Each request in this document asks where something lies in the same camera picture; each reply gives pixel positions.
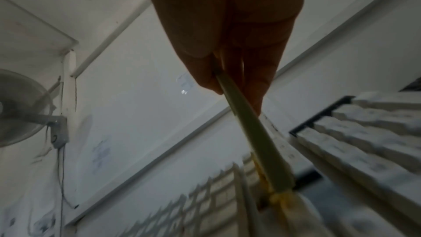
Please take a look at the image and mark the white wall fan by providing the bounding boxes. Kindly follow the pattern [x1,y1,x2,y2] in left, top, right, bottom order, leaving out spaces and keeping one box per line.
[0,68,70,149]

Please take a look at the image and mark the green brush yellow bristles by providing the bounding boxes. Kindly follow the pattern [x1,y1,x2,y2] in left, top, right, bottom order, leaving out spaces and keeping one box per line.
[213,70,297,211]

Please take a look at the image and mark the white keyboard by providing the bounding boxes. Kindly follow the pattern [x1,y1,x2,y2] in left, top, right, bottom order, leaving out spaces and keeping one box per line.
[118,90,421,237]

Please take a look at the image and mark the person's right hand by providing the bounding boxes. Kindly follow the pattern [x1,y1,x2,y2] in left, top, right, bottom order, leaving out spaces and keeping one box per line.
[140,0,310,117]

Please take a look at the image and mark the white wooden frame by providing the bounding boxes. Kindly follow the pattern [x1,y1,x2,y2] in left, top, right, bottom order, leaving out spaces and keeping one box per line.
[0,0,421,228]

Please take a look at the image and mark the thin dark fan cable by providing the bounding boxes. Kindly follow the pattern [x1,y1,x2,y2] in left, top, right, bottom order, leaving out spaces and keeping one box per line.
[54,147,80,237]

